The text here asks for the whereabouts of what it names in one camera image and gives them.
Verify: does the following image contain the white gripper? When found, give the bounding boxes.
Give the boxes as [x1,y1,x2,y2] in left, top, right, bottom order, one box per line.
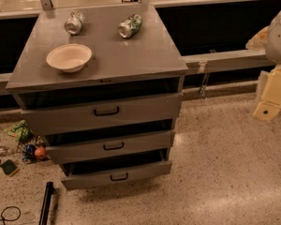
[253,65,281,122]

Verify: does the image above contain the grey bottom drawer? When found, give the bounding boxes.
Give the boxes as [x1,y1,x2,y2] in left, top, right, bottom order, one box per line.
[62,149,171,190]

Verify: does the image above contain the grey drawer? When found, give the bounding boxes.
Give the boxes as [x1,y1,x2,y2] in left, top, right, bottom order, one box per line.
[62,149,171,190]
[46,130,175,164]
[22,93,182,135]

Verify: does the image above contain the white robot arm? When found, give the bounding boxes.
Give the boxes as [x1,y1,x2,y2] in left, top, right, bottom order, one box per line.
[245,10,281,121]

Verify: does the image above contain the grey top drawer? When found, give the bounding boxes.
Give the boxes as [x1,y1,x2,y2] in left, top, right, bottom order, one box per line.
[22,93,182,135]

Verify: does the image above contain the grey drawer cabinet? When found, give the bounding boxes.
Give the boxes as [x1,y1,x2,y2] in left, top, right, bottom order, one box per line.
[5,3,189,173]

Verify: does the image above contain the grey middle drawer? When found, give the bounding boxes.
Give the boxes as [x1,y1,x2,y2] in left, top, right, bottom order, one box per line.
[46,130,175,164]

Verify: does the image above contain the green and white can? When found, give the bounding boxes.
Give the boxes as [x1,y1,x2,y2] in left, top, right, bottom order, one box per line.
[118,14,142,38]

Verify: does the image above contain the white paper bowl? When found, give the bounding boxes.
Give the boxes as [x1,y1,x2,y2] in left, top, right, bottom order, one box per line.
[46,44,93,73]

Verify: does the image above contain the silver crushed can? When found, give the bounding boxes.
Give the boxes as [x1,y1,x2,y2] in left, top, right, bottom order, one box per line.
[64,10,84,35]

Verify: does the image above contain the black metal bar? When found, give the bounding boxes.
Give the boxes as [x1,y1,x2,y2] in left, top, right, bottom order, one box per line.
[38,182,55,225]

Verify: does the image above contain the orange fruit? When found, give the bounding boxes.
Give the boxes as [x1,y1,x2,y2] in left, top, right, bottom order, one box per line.
[35,147,47,160]

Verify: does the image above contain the blue soda can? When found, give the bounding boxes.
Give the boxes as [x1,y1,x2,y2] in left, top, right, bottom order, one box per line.
[22,144,37,164]

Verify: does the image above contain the green chip bag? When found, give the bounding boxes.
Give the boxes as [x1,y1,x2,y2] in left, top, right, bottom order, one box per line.
[4,120,34,143]

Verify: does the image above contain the green yellow sponge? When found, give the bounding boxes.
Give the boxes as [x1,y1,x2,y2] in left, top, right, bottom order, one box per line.
[1,159,19,176]

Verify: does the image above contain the clear plastic bottle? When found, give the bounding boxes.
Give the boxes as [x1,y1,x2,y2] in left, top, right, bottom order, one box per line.
[0,146,14,157]

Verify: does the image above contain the grey metal rail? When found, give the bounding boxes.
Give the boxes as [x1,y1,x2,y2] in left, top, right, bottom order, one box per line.
[183,50,274,75]

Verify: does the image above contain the black cable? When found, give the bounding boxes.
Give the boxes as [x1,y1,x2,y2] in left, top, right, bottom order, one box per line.
[0,205,22,225]

